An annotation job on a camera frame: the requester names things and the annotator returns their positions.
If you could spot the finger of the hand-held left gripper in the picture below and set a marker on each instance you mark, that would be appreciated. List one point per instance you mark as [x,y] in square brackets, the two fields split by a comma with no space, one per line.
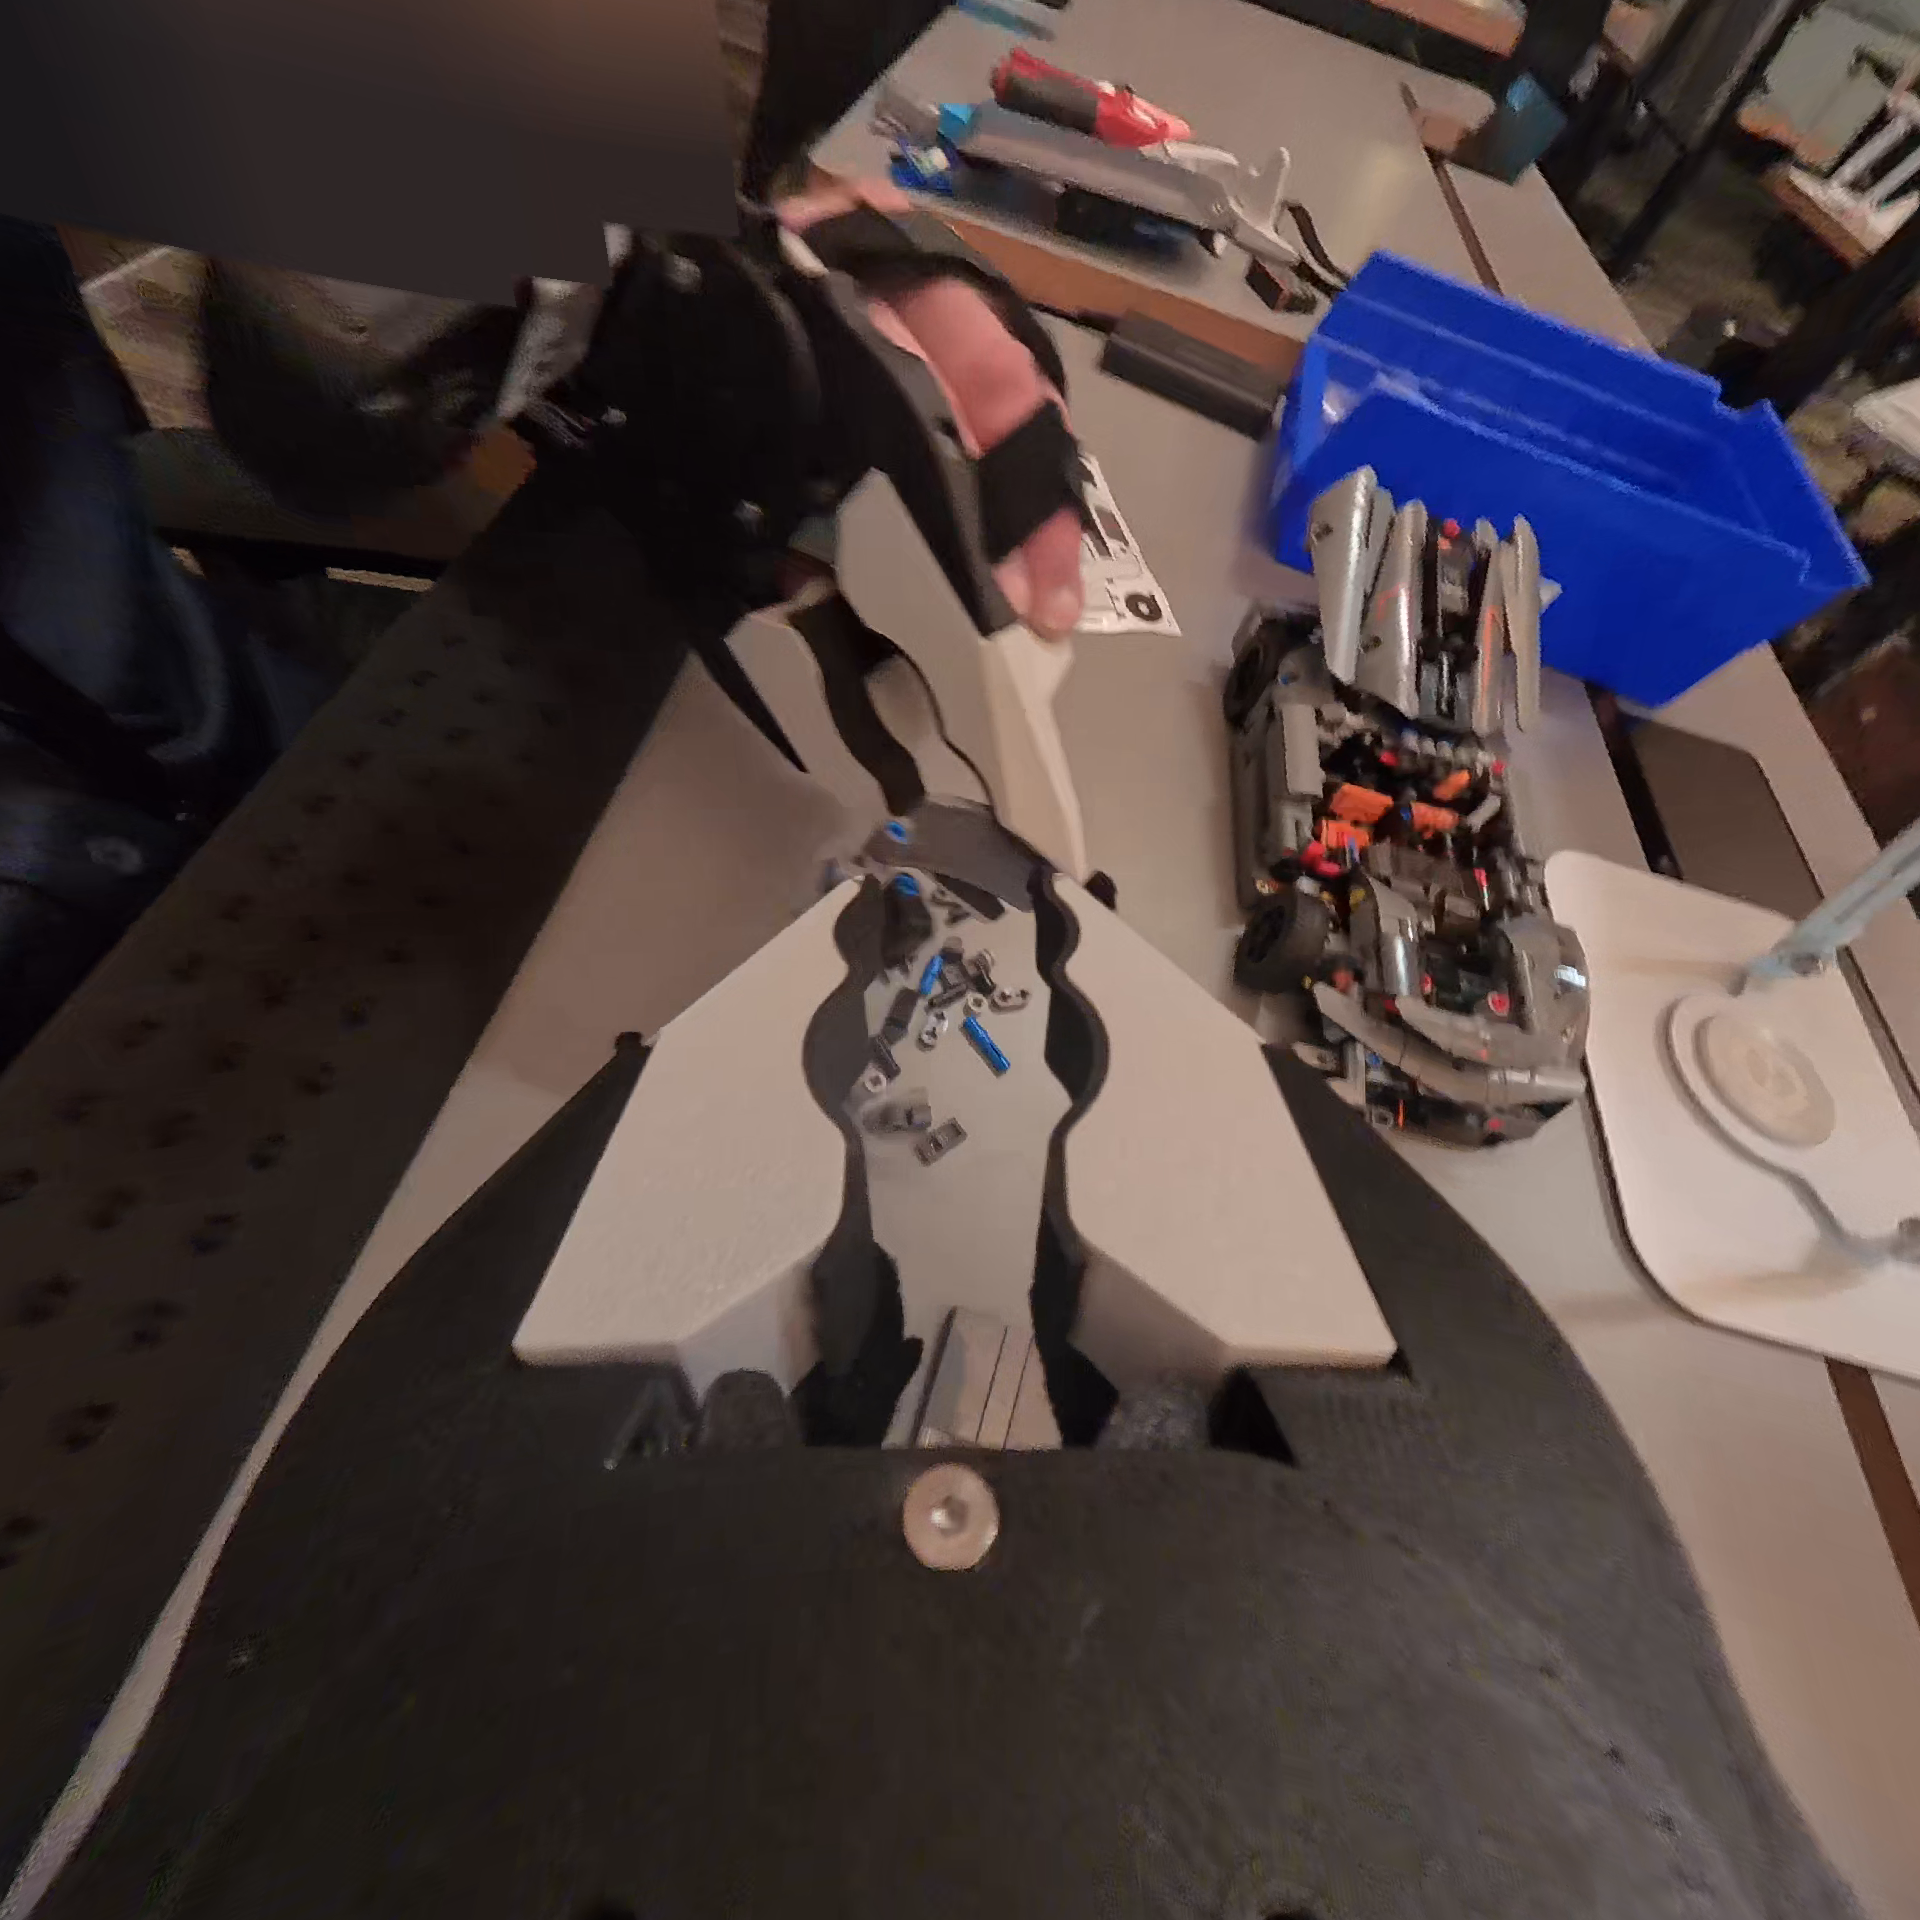
[932,599]
[780,677]

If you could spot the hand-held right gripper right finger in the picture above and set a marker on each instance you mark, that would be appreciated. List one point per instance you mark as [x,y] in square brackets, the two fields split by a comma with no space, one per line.
[1231,1201]

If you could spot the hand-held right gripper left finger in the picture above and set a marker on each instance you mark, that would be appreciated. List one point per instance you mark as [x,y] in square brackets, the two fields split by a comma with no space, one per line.
[706,1201]

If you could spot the dark grey lego fender assembly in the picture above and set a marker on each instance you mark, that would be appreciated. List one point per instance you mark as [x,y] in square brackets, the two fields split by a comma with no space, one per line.
[962,846]

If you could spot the grey lego car model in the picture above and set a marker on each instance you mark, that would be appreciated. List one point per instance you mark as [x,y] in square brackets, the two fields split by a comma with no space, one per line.
[1397,839]

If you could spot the lego sticker sheet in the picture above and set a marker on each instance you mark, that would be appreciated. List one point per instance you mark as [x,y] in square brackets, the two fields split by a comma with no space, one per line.
[1125,569]

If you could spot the cluster of small lego connectors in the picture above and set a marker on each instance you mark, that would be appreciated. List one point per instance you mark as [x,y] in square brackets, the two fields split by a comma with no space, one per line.
[939,1021]

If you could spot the person's left hand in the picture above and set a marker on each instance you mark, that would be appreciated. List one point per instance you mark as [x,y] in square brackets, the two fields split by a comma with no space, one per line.
[976,359]

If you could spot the black rectangular block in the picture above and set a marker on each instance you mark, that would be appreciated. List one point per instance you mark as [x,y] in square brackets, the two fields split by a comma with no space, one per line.
[1193,372]

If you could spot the black office chair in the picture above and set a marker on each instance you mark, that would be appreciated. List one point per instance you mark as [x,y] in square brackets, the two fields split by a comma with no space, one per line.
[839,74]

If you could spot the grey flat device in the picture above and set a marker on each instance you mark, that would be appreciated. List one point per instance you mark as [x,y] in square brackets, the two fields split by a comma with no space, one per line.
[1079,173]

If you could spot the small dark box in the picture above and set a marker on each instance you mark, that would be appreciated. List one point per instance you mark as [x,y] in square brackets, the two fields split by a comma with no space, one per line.
[1282,283]

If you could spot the red and black tool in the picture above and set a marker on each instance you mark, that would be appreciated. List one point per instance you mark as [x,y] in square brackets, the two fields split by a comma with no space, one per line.
[1079,98]

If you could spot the white plastic object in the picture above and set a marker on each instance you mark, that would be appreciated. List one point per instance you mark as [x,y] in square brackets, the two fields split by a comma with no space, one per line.
[1257,203]

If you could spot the blue plastic bin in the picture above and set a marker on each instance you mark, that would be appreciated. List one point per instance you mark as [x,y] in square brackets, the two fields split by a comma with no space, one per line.
[1575,450]

